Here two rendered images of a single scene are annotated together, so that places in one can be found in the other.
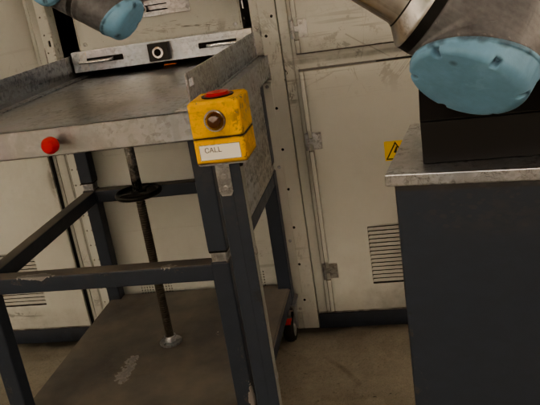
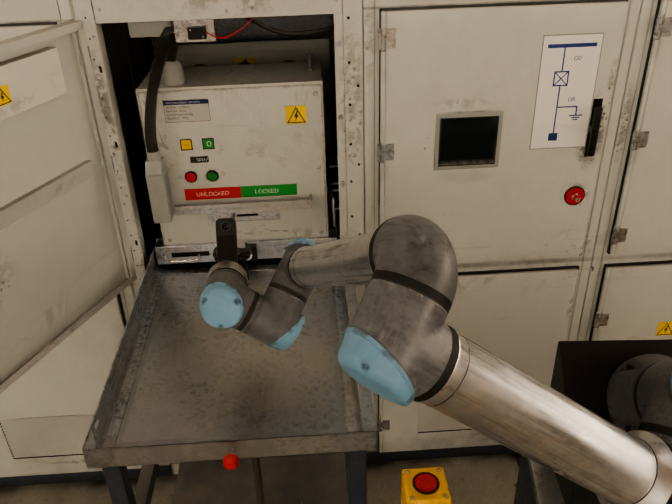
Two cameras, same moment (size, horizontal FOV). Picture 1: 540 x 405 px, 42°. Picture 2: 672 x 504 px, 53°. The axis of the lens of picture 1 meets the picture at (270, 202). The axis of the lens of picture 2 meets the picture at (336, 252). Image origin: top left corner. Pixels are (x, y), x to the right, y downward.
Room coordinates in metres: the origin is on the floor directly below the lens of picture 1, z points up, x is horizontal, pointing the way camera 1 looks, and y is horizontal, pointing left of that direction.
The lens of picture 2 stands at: (0.28, 0.41, 1.89)
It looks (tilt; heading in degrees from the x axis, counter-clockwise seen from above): 30 degrees down; 346
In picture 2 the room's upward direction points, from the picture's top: 2 degrees counter-clockwise
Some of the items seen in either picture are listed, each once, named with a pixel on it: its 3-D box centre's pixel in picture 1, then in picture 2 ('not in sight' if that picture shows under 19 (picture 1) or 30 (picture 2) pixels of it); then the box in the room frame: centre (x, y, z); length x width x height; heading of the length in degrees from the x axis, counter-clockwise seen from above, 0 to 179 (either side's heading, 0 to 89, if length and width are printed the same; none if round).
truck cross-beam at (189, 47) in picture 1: (162, 50); (247, 247); (2.05, 0.24, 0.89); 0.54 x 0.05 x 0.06; 78
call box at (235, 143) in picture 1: (222, 126); (425, 501); (1.06, 0.05, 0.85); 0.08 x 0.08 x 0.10; 78
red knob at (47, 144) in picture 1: (51, 144); (231, 458); (1.31, 0.39, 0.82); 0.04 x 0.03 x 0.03; 168
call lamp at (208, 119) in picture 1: (214, 121); not in sight; (1.02, 0.06, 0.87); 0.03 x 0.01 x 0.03; 78
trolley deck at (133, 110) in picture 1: (119, 104); (242, 349); (1.66, 0.32, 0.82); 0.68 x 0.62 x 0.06; 168
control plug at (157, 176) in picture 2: not in sight; (160, 188); (2.01, 0.46, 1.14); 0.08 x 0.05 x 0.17; 168
